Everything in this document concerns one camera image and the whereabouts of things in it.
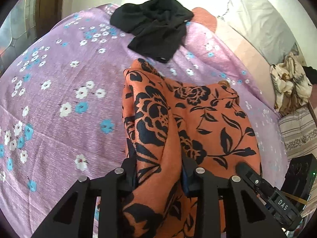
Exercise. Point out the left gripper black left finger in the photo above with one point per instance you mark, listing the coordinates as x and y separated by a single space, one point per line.
74 214

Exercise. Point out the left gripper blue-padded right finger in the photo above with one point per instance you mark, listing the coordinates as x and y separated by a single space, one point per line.
245 215

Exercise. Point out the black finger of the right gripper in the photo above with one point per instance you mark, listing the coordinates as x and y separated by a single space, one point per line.
255 181

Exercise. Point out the orange black floral garment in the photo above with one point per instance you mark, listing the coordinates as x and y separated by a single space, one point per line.
164 120

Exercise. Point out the striped pillow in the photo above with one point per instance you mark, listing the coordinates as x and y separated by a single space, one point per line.
299 133

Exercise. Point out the pink maroon cushion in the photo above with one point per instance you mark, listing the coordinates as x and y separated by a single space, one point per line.
311 75

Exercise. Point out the purple floral bed sheet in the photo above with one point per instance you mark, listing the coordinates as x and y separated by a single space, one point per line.
61 109

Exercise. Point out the cream brown floral cloth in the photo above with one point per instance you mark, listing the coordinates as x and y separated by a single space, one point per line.
291 85

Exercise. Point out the pink orange mattress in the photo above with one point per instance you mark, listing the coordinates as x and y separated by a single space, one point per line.
255 63

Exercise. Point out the grey pillow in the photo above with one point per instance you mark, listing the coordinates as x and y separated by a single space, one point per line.
263 27

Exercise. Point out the black crumpled garment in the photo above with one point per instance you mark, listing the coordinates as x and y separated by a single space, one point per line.
158 26

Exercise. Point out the wooden glass-panel door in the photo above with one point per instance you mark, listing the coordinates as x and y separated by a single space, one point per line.
22 23

